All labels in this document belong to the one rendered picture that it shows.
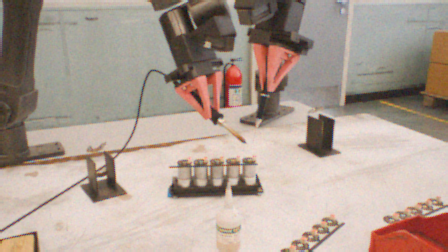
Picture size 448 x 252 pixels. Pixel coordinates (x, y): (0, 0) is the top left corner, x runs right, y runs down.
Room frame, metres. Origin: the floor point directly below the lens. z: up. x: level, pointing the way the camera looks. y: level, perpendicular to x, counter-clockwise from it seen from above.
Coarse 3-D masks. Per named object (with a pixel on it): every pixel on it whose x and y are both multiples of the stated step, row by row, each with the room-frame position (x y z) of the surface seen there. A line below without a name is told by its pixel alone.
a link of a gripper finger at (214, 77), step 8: (200, 64) 0.71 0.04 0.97; (208, 64) 0.73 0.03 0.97; (192, 72) 0.69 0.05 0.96; (200, 72) 0.70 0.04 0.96; (208, 72) 0.72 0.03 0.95; (216, 72) 0.73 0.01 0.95; (208, 80) 0.74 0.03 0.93; (216, 80) 0.73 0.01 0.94; (216, 88) 0.72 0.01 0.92; (216, 96) 0.72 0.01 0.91; (216, 104) 0.72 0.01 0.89
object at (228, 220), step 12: (228, 192) 0.48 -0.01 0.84; (228, 204) 0.48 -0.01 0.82; (216, 216) 0.49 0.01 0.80; (228, 216) 0.48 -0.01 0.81; (240, 216) 0.48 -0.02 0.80; (216, 228) 0.48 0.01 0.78; (228, 228) 0.47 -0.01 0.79; (240, 228) 0.48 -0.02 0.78; (216, 240) 0.48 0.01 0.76; (228, 240) 0.47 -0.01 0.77; (240, 240) 0.48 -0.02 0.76
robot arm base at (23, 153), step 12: (0, 132) 0.78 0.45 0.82; (12, 132) 0.78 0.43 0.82; (24, 132) 0.81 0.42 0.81; (0, 144) 0.78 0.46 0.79; (12, 144) 0.78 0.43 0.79; (24, 144) 0.80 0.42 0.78; (48, 144) 0.87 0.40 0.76; (60, 144) 0.87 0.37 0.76; (0, 156) 0.78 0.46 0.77; (12, 156) 0.78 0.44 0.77; (24, 156) 0.79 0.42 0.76; (36, 156) 0.80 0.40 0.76; (48, 156) 0.81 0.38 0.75
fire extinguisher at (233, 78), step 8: (232, 64) 3.42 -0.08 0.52; (232, 72) 3.38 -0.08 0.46; (240, 72) 3.42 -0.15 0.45; (232, 80) 3.37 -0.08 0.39; (240, 80) 3.40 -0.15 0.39; (232, 88) 3.37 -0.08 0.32; (240, 88) 3.40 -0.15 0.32; (232, 96) 3.37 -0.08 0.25; (240, 96) 3.40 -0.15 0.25; (232, 104) 3.37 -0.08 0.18; (240, 104) 3.40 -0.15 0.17
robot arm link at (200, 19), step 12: (156, 0) 0.74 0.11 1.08; (168, 0) 0.73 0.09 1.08; (180, 0) 0.77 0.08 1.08; (192, 0) 0.75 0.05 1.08; (204, 0) 0.74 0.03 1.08; (216, 0) 0.74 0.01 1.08; (192, 12) 0.74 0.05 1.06; (204, 12) 0.74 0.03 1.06; (216, 12) 0.74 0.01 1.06; (228, 12) 0.74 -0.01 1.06
